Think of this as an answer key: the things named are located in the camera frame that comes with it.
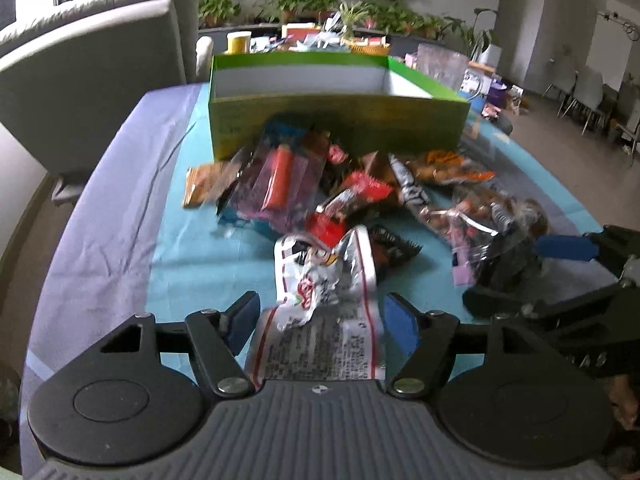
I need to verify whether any white red snack packet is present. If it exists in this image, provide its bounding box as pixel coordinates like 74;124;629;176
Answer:
245;226;386;387

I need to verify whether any clear mixed snack packet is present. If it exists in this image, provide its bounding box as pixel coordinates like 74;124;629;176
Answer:
419;184;550;292

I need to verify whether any black white wafer packet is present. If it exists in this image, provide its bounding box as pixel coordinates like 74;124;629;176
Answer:
388;154;431;220

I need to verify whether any purple packet orange sausage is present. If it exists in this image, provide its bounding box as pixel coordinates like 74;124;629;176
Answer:
218;122;330;240

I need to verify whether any red candy packet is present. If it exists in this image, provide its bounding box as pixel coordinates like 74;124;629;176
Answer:
316;171;394;222

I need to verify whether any blue patterned tablecloth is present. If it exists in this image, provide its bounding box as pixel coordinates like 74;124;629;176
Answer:
20;84;613;479

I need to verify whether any brown snack packet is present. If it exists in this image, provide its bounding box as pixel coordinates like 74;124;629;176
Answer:
182;162;240;208

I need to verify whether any orange snack packet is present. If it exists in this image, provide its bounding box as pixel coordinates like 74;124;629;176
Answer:
406;150;496;186

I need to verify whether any white dining chair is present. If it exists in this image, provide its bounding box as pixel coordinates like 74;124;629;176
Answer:
561;65;614;134

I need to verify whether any purple gift bag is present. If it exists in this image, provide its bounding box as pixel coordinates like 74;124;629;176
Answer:
486;79;508;110

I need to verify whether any green cardboard box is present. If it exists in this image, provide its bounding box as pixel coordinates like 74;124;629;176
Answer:
209;51;470;159

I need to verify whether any clear glass mug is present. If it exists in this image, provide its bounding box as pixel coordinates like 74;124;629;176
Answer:
416;44;483;101

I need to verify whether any yellow wicker basket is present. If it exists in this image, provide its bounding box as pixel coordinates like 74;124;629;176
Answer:
345;40;390;58

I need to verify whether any yellow canister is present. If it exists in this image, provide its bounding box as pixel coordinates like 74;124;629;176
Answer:
226;30;252;55

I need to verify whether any grey armchair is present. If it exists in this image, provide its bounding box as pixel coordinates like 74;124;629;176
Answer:
1;0;214;204

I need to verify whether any spider plant in vase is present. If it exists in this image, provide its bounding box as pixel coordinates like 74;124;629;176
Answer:
337;0;368;44

